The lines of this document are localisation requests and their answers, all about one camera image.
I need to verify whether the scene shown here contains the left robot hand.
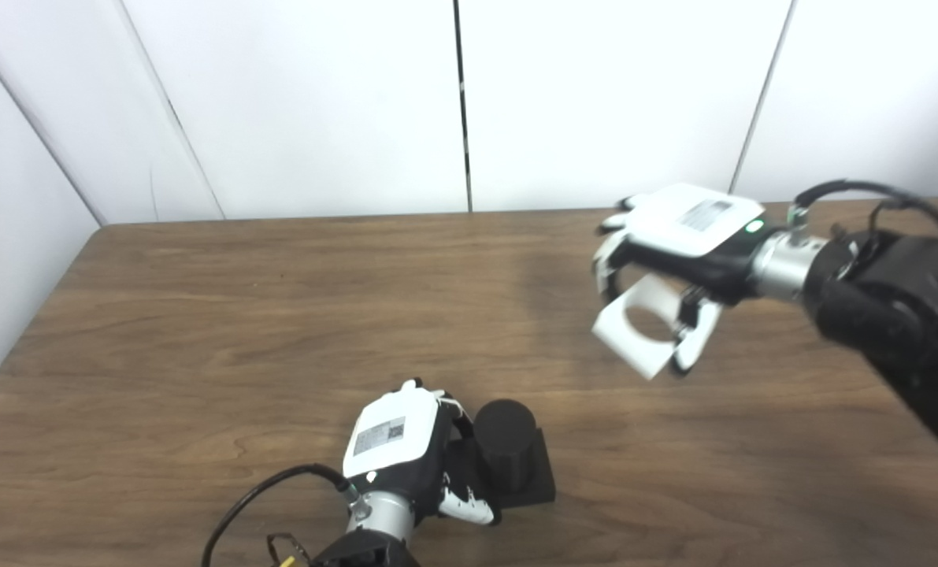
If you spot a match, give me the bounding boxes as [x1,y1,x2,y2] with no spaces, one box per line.
[343,378,502,527]

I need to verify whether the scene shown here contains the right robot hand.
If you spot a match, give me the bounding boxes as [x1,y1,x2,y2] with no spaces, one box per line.
[592,183,770,376]

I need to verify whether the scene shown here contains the white square piece with hole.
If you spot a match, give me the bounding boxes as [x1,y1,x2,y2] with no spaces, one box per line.
[591,273,710,381]

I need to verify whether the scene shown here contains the black peg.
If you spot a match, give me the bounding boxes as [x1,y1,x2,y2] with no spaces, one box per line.
[447,398,558,507]

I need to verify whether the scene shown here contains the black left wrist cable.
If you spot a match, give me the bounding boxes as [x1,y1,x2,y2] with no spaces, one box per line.
[201,463,357,567]

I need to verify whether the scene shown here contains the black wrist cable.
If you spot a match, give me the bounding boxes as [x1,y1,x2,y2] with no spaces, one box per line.
[788,180,938,246]
[201,463,357,567]

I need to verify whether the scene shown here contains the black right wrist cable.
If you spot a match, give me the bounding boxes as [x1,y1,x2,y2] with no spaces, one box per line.
[788,180,938,246]

